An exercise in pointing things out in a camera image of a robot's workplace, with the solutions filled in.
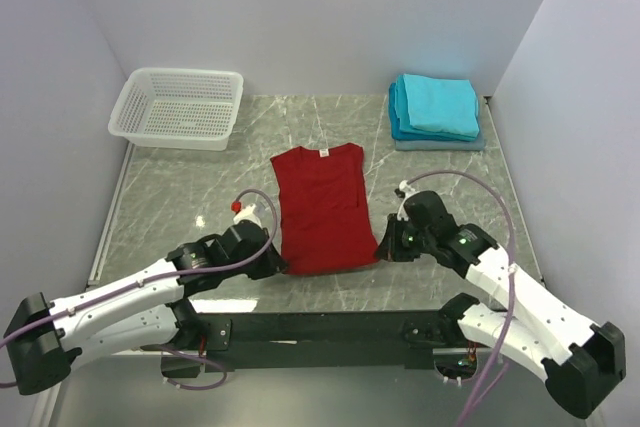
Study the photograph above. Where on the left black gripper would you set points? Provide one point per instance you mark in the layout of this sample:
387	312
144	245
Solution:
270	265

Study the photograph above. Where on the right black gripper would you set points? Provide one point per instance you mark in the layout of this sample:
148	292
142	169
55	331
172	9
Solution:
390	240

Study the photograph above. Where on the red t shirt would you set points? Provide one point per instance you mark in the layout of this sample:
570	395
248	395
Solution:
325	222

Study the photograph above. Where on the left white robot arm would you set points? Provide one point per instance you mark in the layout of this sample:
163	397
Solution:
150	309

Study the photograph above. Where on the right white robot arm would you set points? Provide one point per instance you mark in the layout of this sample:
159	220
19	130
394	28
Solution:
579	361

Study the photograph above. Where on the black base beam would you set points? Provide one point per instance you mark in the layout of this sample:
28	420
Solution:
335	339

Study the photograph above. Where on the light turquoise folded shirt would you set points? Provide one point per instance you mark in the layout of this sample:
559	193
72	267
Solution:
436	108

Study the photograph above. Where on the white plastic basket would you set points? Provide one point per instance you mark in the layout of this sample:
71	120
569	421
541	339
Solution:
177	108

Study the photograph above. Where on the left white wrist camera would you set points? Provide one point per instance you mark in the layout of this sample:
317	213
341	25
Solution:
251	212

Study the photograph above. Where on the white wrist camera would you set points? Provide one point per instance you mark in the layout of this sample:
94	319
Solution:
404	192
251	212

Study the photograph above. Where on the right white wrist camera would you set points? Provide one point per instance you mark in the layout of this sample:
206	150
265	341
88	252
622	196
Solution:
404	192

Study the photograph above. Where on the left aluminium rail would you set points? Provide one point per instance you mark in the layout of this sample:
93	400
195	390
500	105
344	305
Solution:
66	195

